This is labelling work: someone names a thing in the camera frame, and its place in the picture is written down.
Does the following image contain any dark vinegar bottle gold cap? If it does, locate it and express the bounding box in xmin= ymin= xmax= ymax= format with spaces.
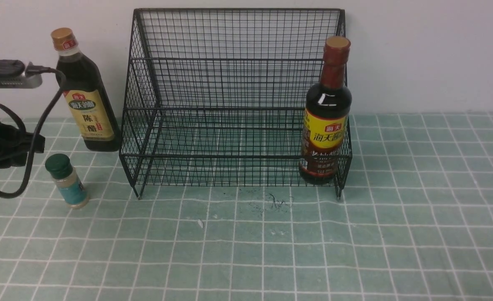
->
xmin=51 ymin=28 xmax=121 ymax=152

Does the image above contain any dark soy sauce bottle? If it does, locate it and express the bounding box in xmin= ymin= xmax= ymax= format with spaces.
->
xmin=298 ymin=36 xmax=352 ymax=184

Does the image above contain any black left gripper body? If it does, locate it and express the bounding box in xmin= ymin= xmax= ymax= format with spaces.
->
xmin=0 ymin=105 xmax=45 ymax=169

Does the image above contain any green checkered tablecloth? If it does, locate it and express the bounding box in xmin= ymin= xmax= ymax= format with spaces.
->
xmin=0 ymin=112 xmax=493 ymax=301

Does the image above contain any black wire mesh shelf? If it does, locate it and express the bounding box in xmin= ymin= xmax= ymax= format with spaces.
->
xmin=119 ymin=8 xmax=346 ymax=197

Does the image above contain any black camera cable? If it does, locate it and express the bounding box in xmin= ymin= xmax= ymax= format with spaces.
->
xmin=0 ymin=63 xmax=66 ymax=199

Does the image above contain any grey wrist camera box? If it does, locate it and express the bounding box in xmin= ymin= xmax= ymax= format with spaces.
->
xmin=0 ymin=60 xmax=43 ymax=89

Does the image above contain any small green-capped seasoning bottle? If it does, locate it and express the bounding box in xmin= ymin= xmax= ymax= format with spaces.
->
xmin=44 ymin=153 xmax=90 ymax=209

